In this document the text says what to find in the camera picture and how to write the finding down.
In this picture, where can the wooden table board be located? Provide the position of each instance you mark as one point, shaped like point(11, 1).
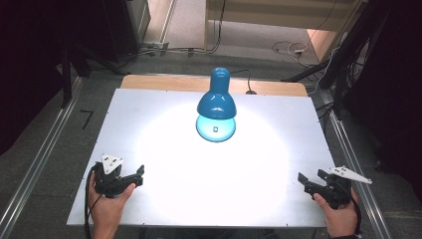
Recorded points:
point(166, 83)

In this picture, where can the person's left hand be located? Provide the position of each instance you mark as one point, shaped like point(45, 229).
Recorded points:
point(107, 212)

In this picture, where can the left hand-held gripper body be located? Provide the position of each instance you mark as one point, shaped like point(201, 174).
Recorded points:
point(111, 181)

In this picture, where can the person's right hand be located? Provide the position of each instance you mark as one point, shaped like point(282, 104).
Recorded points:
point(341, 220)

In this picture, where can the blue desk lamp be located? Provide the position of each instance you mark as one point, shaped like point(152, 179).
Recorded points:
point(217, 99)

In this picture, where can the grey power strip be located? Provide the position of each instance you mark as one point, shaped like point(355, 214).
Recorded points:
point(156, 45)

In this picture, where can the black cabinet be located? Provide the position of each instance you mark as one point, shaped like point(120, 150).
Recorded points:
point(126, 26)

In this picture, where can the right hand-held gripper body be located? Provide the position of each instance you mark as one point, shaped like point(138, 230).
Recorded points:
point(333, 191)

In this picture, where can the aluminium floor rail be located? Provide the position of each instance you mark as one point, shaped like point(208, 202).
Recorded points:
point(43, 149)
point(351, 156)

